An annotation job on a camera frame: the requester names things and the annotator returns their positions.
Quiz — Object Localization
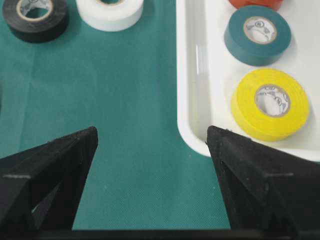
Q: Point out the yellow tape roll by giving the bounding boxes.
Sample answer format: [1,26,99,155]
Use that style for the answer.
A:
[230,68,310,142]

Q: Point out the black tape roll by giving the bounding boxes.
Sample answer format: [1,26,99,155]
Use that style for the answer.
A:
[2,0,69,43]

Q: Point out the white tape roll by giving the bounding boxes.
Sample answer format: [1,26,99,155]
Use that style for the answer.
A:
[76,0,144,32]

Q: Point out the white plastic tray case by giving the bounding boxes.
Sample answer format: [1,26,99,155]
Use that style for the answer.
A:
[176,0,320,162]

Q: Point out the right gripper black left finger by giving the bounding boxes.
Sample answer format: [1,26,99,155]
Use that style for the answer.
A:
[0,126,98,240]

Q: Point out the teal green tape roll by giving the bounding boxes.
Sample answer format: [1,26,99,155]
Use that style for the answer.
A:
[224,5,292,67]

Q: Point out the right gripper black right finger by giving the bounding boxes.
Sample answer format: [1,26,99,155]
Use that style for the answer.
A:
[206,125,320,240]

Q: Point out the red tape roll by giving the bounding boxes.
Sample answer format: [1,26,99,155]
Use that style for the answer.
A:
[228,0,284,11]

